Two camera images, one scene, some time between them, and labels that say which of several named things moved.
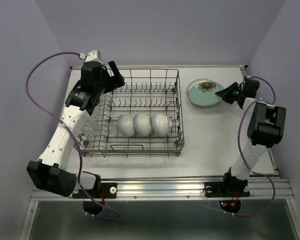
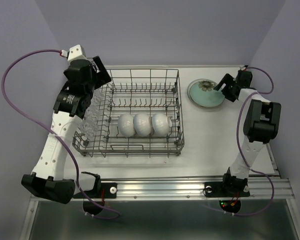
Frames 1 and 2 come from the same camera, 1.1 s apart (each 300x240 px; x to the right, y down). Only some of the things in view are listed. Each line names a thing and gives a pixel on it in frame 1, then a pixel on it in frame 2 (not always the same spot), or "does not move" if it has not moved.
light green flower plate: [201, 92] does not move
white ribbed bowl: [126, 125] does not move
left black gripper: [117, 79] -> [102, 77]
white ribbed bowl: [161, 123] does not move
